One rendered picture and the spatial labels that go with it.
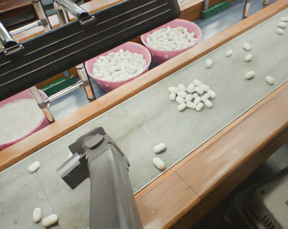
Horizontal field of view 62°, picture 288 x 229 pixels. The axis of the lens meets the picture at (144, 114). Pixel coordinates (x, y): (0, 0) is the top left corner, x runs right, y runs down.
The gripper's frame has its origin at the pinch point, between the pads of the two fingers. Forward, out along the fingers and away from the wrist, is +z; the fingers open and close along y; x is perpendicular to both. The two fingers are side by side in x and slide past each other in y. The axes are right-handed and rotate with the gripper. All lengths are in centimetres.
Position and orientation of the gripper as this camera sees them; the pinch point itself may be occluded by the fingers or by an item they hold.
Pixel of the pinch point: (85, 143)
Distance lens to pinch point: 74.6
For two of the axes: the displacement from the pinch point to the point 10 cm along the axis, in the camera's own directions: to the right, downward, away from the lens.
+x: 4.7, 8.7, 1.8
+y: -7.9, 5.0, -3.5
